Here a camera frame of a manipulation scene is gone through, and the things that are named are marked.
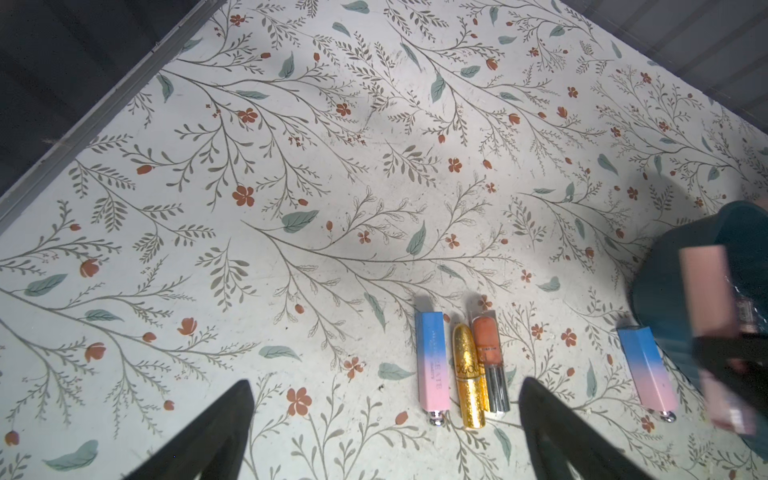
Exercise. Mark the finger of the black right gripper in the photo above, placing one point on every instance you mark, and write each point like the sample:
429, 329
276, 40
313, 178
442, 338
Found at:
739, 363

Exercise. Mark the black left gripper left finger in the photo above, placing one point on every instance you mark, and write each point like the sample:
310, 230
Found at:
212, 446

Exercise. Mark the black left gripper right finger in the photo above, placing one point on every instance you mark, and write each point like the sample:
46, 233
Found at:
560, 443

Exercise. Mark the pink lip gloss tube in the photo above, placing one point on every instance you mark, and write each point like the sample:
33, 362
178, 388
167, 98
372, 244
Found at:
712, 311

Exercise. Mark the gold glitter lipstick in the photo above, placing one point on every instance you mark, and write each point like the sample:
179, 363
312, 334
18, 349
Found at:
468, 378

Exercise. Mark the blue pink lipstick right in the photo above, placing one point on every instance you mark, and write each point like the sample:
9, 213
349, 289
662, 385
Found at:
649, 374

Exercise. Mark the blue pink lipstick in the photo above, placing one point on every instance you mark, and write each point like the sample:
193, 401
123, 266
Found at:
432, 363
649, 374

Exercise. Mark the orange clear cap lipstick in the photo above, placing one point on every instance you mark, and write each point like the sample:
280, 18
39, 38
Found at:
487, 340

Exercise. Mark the teal plastic storage box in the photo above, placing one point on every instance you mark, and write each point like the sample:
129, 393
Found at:
657, 294

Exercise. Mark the blue pink lipstick left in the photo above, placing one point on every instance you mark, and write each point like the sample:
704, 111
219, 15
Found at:
432, 363

